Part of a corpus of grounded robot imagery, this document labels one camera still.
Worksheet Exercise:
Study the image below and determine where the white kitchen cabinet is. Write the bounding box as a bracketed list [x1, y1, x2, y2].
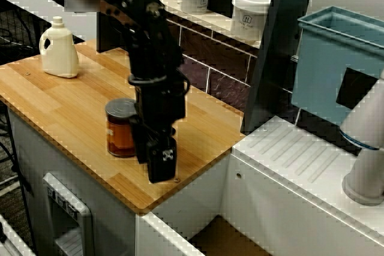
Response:
[5, 107, 232, 256]

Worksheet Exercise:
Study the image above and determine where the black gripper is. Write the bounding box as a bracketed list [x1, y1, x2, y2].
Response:
[129, 73, 190, 184]

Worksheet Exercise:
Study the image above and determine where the orange beans can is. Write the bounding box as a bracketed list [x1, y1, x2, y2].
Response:
[104, 98, 139, 158]

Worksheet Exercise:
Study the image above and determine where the cream detergent bottle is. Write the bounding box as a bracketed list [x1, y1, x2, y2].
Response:
[38, 16, 80, 79]

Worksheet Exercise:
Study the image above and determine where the grey dispenser panel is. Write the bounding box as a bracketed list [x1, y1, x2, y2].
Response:
[41, 171, 92, 256]

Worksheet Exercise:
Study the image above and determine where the black square patch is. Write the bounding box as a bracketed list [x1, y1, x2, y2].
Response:
[335, 67, 380, 110]

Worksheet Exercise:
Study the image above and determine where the blue plastic bin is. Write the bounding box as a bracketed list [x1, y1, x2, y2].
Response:
[291, 5, 384, 127]

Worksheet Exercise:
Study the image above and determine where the thin black pole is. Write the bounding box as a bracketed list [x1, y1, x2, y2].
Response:
[0, 100, 38, 255]

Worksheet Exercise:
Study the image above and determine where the cream ledge shelf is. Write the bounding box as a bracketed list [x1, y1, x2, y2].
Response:
[154, 0, 262, 50]

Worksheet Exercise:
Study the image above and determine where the white frame bar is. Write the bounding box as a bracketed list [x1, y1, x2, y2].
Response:
[0, 213, 35, 256]

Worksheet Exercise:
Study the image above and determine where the grey kitchen faucet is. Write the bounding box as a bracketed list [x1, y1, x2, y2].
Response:
[338, 68, 384, 206]

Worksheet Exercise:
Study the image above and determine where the black wire mesh panel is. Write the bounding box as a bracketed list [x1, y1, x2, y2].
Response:
[0, 0, 86, 59]

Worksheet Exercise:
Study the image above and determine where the wooden board inside sink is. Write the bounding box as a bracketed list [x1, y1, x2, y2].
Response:
[188, 215, 272, 256]

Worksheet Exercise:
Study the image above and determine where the white sink unit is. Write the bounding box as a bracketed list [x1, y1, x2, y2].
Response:
[134, 115, 384, 256]

